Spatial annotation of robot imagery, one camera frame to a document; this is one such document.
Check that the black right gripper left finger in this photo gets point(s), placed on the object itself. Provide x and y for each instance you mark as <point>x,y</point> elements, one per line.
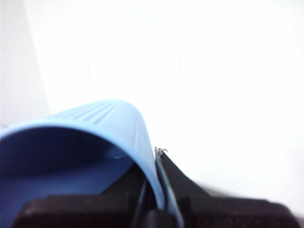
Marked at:
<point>83,211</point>

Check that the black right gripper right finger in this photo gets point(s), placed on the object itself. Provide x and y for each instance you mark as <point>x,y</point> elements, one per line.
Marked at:
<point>225,213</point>

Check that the blue ribbed cup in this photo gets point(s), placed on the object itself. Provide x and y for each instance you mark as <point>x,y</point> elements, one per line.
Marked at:
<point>107,118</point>

